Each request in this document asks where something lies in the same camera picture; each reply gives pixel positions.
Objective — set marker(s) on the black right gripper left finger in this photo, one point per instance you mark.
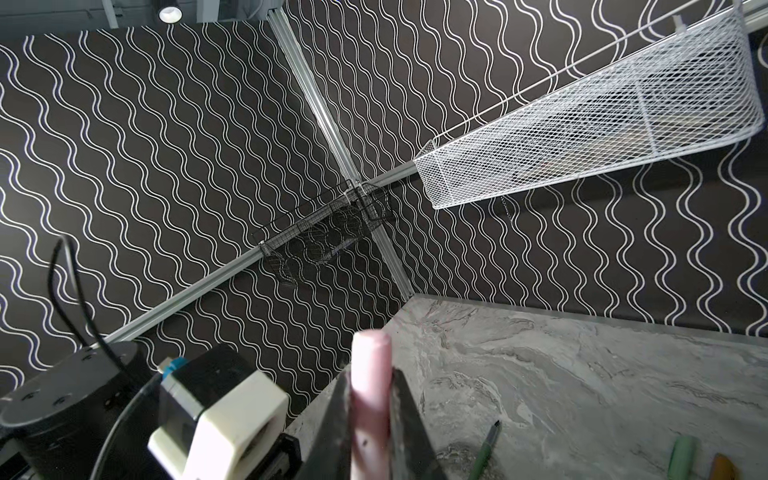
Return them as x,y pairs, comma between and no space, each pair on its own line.
330,456

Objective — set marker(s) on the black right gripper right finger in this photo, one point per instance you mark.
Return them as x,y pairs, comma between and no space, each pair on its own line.
412,455

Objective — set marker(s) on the dark green pen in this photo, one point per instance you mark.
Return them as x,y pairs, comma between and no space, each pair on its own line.
485,452

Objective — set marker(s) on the pink pen cap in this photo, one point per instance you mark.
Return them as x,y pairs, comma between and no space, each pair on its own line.
370,382

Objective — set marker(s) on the light green pen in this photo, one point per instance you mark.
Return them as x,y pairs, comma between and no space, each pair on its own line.
682,458

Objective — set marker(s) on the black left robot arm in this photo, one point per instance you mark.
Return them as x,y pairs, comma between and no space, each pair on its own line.
60,419

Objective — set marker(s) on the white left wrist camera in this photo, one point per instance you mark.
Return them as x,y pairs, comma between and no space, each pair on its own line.
218,416

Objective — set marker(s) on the aluminium frame corner post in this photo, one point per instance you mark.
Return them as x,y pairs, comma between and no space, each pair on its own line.
279,23

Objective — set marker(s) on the white wire mesh basket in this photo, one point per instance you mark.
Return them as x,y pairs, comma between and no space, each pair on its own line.
692,92

